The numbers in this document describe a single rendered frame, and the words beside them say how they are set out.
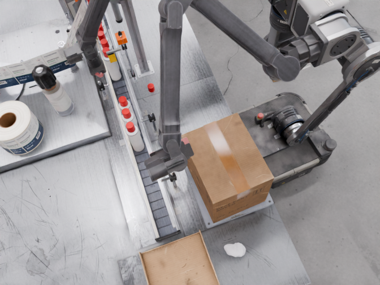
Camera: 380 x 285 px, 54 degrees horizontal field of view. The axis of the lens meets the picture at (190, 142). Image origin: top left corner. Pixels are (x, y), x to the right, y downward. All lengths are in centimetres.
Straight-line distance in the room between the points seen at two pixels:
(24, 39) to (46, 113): 51
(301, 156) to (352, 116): 66
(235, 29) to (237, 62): 193
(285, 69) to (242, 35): 17
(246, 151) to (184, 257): 50
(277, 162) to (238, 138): 97
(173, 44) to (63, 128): 94
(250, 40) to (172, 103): 29
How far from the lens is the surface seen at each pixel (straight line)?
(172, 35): 105
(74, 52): 161
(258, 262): 158
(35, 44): 222
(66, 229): 171
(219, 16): 109
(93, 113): 184
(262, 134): 241
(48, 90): 174
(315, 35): 122
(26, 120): 176
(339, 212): 260
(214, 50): 311
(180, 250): 158
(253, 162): 138
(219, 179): 135
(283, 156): 238
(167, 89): 108
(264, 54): 115
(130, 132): 155
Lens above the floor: 238
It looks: 63 degrees down
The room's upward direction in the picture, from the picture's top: 8 degrees counter-clockwise
